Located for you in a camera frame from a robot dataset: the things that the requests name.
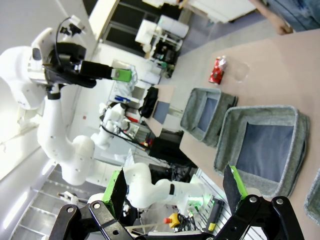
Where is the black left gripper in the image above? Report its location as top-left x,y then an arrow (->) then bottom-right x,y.
42,56 -> 133,88

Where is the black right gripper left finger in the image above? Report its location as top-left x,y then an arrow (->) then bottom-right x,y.
48,168 -> 133,240

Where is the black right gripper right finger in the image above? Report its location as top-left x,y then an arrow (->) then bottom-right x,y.
213,164 -> 305,240

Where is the crushed red soda can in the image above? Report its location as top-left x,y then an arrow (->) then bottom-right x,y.
208,55 -> 228,85

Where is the clear plastic cup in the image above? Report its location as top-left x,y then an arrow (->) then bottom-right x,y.
231,59 -> 251,83

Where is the person's right forearm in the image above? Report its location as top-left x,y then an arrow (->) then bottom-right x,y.
249,0 -> 283,28

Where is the person's right hand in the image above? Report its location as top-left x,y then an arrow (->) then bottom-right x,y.
274,21 -> 294,36

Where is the grey fabric basket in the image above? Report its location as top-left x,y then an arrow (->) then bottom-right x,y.
213,104 -> 311,198
303,168 -> 320,222
179,87 -> 239,148

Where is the yellow red emergency stop button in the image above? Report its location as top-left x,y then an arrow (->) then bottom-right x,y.
163,212 -> 182,229

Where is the black backpack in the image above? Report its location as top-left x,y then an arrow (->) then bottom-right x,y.
138,86 -> 160,120

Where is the brown side table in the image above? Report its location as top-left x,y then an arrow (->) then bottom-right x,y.
143,84 -> 177,138

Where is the blue desk mat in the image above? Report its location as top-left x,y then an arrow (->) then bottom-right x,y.
152,101 -> 172,125

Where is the white cylinder roll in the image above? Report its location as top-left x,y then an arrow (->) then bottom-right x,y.
157,14 -> 190,40

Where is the person in grey shirt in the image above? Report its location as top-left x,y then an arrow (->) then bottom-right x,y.
264,0 -> 320,33

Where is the aluminium slotted base plate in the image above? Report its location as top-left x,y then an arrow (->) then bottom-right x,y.
189,167 -> 266,240

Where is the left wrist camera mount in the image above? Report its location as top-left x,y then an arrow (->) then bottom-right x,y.
56,15 -> 87,61

